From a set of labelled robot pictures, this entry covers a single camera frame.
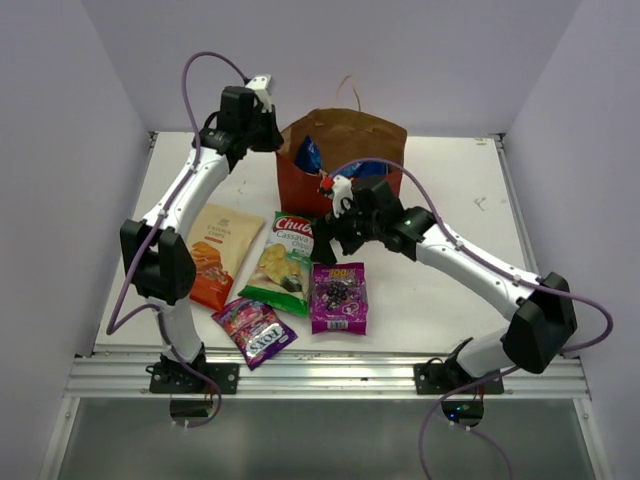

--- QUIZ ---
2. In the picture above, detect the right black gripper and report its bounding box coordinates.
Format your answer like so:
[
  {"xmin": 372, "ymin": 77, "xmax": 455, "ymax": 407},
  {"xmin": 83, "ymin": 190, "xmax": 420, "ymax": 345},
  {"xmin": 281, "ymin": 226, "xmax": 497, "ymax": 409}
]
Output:
[{"xmin": 310, "ymin": 194, "xmax": 383, "ymax": 266}]

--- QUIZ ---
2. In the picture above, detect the purple Cocoaland gummy bag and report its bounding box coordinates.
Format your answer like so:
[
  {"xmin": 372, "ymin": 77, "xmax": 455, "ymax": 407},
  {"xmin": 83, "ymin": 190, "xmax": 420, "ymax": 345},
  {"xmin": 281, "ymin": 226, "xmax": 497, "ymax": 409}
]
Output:
[{"xmin": 310, "ymin": 262, "xmax": 369, "ymax": 336}]

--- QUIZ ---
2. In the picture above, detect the green Chuba cassava chips bag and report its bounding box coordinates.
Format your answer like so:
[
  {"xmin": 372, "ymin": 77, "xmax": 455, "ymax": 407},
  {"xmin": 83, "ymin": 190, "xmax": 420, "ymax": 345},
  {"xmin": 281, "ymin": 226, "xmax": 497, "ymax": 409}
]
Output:
[{"xmin": 239, "ymin": 212, "xmax": 314, "ymax": 317}]

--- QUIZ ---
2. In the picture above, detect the blue Doritos chips bag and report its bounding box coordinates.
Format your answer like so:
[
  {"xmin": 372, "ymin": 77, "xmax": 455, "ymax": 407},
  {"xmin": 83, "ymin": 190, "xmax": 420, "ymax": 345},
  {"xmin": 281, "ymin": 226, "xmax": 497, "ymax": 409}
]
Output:
[{"xmin": 294, "ymin": 136, "xmax": 389, "ymax": 179}]

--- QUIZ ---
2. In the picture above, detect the purple Fox's candy bag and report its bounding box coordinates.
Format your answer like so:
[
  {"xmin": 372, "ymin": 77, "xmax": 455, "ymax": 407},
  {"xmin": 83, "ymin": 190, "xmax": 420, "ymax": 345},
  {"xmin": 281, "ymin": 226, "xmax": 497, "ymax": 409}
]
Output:
[{"xmin": 211, "ymin": 298, "xmax": 298, "ymax": 371}]

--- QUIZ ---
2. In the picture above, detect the beige orange cassava chips bag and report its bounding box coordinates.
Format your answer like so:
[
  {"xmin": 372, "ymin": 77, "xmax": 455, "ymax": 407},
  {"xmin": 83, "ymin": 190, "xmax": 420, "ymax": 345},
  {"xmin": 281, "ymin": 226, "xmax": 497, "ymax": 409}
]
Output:
[{"xmin": 187, "ymin": 203, "xmax": 265, "ymax": 312}]

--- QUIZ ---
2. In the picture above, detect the red brown paper bag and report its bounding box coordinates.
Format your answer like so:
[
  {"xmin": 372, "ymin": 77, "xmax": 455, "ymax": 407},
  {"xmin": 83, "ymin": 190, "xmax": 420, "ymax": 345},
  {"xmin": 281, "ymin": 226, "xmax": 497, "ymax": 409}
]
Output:
[{"xmin": 276, "ymin": 107, "xmax": 408, "ymax": 218}]

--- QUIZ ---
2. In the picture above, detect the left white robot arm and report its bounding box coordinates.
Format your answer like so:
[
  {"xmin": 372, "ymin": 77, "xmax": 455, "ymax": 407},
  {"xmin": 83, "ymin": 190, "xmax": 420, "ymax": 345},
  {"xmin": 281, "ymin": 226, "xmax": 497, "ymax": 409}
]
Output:
[{"xmin": 120, "ymin": 75, "xmax": 283, "ymax": 393}]

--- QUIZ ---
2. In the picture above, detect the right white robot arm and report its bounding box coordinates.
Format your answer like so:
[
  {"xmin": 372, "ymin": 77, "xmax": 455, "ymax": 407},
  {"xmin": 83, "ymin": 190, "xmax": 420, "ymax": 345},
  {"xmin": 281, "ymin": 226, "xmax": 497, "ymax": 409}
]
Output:
[{"xmin": 311, "ymin": 175, "xmax": 577, "ymax": 393}]

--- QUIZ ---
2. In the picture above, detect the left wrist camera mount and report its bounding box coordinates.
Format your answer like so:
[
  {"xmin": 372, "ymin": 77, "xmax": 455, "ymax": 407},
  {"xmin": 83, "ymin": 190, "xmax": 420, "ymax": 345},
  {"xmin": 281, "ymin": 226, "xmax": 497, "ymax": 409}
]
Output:
[{"xmin": 245, "ymin": 74, "xmax": 273, "ymax": 113}]

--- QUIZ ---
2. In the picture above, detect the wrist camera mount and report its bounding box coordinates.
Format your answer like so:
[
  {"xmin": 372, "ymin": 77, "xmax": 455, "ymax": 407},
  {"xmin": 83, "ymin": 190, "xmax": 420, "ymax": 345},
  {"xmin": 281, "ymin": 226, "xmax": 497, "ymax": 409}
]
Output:
[
  {"xmin": 245, "ymin": 74, "xmax": 273, "ymax": 113},
  {"xmin": 319, "ymin": 175, "xmax": 353, "ymax": 218}
]

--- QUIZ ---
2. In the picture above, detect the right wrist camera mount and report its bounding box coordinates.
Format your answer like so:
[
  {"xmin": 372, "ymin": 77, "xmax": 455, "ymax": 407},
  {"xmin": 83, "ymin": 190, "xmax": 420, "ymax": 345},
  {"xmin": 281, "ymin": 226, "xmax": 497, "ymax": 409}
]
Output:
[{"xmin": 319, "ymin": 175, "xmax": 353, "ymax": 218}]

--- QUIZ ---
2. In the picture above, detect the aluminium rail frame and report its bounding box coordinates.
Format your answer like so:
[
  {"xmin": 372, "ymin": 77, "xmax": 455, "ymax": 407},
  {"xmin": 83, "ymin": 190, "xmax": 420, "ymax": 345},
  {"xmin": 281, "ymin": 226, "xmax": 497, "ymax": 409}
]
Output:
[{"xmin": 64, "ymin": 350, "xmax": 590, "ymax": 400}]

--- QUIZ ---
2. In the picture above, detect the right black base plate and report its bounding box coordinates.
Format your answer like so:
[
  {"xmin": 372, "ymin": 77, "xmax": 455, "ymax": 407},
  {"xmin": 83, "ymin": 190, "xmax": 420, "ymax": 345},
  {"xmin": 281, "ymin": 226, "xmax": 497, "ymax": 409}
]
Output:
[{"xmin": 413, "ymin": 357, "xmax": 475, "ymax": 395}]

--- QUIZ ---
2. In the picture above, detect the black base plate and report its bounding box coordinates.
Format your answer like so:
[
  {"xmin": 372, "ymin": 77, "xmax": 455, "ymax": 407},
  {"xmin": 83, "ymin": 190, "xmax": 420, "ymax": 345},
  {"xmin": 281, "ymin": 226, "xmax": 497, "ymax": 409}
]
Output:
[
  {"xmin": 145, "ymin": 355, "xmax": 240, "ymax": 394},
  {"xmin": 413, "ymin": 357, "xmax": 475, "ymax": 395}
]

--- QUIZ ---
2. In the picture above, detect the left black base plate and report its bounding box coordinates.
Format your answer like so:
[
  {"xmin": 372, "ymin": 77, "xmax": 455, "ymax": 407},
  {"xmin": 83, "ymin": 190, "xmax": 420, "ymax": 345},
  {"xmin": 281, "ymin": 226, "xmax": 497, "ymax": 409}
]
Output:
[{"xmin": 145, "ymin": 355, "xmax": 240, "ymax": 394}]

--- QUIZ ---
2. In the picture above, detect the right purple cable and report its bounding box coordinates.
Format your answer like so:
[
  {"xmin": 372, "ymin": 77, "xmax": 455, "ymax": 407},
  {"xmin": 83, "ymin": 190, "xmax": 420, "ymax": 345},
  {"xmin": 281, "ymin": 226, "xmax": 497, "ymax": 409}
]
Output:
[{"xmin": 327, "ymin": 158, "xmax": 614, "ymax": 480}]

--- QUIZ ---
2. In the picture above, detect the purple cable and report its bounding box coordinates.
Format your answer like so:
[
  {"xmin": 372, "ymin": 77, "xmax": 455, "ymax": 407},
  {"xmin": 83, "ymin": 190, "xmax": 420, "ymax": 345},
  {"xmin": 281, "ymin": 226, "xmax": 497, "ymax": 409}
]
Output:
[
  {"xmin": 105, "ymin": 51, "xmax": 251, "ymax": 429},
  {"xmin": 327, "ymin": 158, "xmax": 614, "ymax": 480}
]

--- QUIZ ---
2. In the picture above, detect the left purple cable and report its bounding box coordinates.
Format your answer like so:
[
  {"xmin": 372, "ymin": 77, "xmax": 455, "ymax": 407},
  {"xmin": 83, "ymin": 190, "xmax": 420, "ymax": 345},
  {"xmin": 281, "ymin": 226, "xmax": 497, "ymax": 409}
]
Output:
[{"xmin": 105, "ymin": 51, "xmax": 251, "ymax": 429}]

